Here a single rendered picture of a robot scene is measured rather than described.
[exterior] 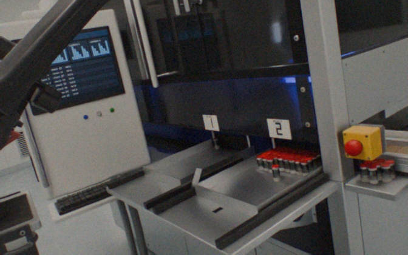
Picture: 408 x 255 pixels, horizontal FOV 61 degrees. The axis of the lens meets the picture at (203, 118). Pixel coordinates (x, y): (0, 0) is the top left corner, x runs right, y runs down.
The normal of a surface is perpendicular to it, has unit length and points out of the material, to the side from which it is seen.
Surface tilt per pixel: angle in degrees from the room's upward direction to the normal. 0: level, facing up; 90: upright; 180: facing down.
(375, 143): 90
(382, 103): 90
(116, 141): 90
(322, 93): 90
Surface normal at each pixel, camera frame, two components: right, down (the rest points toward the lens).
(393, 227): 0.60, 0.04
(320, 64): -0.78, 0.28
